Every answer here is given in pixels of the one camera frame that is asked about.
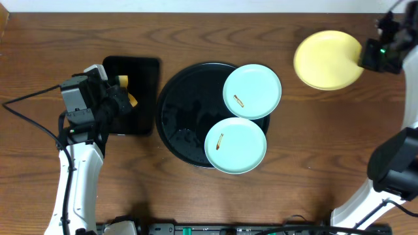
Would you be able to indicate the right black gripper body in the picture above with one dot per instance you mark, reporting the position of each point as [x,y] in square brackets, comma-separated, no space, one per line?
[380,59]

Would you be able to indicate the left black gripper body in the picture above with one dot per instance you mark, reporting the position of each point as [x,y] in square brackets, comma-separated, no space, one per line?
[117,98]

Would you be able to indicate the green yellow sponge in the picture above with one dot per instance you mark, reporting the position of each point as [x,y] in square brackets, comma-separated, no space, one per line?
[123,81]

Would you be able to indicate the yellow plate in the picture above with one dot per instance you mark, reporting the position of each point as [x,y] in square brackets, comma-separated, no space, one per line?
[328,60]

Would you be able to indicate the light blue plate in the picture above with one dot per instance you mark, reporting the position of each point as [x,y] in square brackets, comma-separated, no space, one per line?
[252,91]
[235,145]

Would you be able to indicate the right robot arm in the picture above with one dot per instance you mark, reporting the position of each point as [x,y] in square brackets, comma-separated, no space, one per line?
[392,168]

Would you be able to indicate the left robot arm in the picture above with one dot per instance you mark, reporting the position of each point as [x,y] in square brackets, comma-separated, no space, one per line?
[81,163]

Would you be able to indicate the black rectangular tray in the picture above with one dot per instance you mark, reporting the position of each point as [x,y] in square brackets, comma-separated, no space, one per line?
[143,80]

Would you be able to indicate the black round tray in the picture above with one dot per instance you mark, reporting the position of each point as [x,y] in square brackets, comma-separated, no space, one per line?
[190,104]

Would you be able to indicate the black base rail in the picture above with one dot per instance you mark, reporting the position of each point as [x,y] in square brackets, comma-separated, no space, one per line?
[129,227]

